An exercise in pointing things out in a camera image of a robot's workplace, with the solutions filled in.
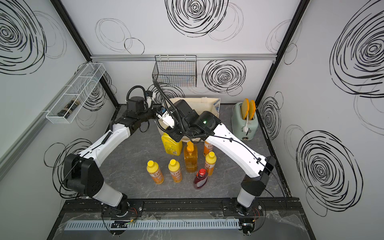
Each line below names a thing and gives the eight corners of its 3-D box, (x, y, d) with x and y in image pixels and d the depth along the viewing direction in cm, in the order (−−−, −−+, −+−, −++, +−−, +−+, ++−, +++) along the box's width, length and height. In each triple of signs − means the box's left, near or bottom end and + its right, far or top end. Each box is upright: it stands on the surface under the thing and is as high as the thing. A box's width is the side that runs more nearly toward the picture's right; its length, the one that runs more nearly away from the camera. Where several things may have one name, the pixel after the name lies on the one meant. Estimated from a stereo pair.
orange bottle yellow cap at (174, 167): (172, 180, 85) (166, 164, 67) (177, 175, 87) (172, 157, 69) (177, 186, 83) (173, 170, 65) (182, 180, 85) (179, 163, 67)
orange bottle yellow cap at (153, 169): (155, 184, 83) (144, 167, 65) (158, 177, 86) (148, 159, 68) (162, 186, 83) (153, 170, 65) (164, 179, 85) (157, 161, 67)
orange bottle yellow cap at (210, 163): (207, 180, 84) (211, 164, 67) (202, 172, 87) (204, 155, 69) (214, 176, 86) (219, 158, 68) (208, 168, 89) (212, 150, 71)
